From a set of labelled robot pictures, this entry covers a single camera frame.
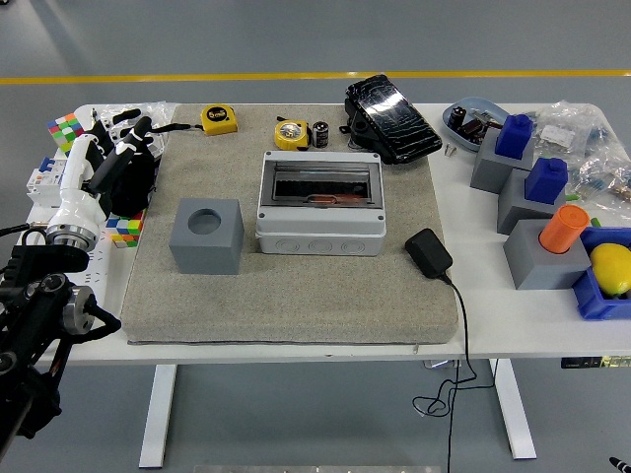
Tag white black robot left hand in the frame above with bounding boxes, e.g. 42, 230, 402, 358
47, 107, 155, 237

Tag grey electrical box with lid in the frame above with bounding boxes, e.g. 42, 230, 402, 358
255, 150, 386, 256

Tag white circuit breaker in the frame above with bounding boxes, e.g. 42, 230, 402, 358
25, 156, 70, 208

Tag black cloth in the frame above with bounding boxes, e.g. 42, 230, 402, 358
105, 147, 158, 218

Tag small colourful puzzle cube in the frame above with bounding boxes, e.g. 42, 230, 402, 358
105, 209, 149, 249

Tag large colourful puzzle cube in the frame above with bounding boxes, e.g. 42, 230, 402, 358
46, 112, 93, 157

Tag white power strip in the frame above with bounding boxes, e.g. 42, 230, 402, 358
73, 240, 124, 306

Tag black table control panel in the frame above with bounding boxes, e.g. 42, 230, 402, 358
560, 355, 631, 370

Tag white table leg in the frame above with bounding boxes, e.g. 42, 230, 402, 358
487, 358, 537, 460
138, 364, 177, 469

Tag clear plastic bag with items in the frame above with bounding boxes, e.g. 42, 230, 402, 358
96, 101, 178, 164

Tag grey block with round hole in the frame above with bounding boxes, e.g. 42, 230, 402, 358
168, 197, 245, 275

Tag blue plastic bin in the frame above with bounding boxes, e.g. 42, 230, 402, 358
571, 226, 631, 321

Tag yellow lemon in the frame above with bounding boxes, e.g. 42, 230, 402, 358
589, 242, 631, 298

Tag grey block holder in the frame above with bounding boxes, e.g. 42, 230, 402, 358
502, 218, 593, 291
496, 168, 567, 236
468, 128, 536, 194

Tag yellow chrome tape measure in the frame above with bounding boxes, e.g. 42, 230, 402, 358
273, 116, 312, 152

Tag grey-brown mat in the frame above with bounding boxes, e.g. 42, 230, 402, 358
120, 101, 459, 346

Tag black power adapter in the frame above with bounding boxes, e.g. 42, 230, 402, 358
403, 228, 454, 280

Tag blue bottle-shaped block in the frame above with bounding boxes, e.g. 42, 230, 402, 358
523, 157, 569, 204
494, 113, 534, 160

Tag clear plastic bags of parts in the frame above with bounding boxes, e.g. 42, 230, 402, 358
534, 101, 631, 218

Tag black glossy case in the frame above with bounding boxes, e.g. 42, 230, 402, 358
343, 73, 443, 167

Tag dark brown capacitor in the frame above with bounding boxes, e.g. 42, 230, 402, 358
460, 117, 489, 144

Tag light blue dish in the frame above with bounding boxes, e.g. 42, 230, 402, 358
442, 96, 512, 153

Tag yellow tape measure with strap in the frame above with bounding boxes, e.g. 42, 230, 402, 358
150, 104, 239, 137

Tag black adapter cord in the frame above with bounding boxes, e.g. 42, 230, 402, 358
411, 273, 496, 473

